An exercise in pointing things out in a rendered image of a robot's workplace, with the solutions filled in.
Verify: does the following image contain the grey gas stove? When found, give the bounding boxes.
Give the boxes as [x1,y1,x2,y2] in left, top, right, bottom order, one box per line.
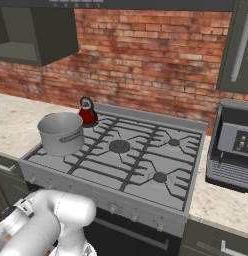
[18,102,209,239]

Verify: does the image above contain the grey metal pot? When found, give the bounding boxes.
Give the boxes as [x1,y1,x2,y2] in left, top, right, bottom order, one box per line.
[37,111,86,158]

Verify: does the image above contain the dark green open wall cabinet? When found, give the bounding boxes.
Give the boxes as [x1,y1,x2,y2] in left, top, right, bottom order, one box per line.
[0,6,80,67]

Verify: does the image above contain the dark range hood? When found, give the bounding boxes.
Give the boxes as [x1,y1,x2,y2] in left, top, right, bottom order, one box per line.
[0,0,236,13]

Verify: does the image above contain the black oven door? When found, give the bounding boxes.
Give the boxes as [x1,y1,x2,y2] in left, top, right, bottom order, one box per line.
[83,207,182,256]

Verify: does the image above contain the grey drawer handle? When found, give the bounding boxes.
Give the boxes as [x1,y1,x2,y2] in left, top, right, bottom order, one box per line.
[220,239,248,256]
[0,162,17,173]

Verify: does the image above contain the red kettle with black handle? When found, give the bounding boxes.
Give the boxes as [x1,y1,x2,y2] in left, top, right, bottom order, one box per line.
[78,96,100,129]

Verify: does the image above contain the dark green base drawer front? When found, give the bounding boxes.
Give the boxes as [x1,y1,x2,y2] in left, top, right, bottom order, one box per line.
[178,218,248,256]
[0,152,31,219]

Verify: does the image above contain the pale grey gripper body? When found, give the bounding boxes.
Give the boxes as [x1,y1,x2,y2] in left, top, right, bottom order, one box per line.
[0,218,18,242]

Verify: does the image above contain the grey coffee machine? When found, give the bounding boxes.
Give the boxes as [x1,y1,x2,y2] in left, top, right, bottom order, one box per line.
[205,98,248,195]

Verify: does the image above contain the grey oven door handle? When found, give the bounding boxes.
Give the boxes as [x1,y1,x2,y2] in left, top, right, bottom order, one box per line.
[93,217,171,252]

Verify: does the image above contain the long grey cabinet door handle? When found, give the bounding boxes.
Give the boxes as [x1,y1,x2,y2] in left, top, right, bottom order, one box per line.
[230,5,248,83]

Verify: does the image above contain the dark green wall cabinet door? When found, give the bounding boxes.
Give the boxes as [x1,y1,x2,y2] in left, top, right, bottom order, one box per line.
[215,0,248,96]

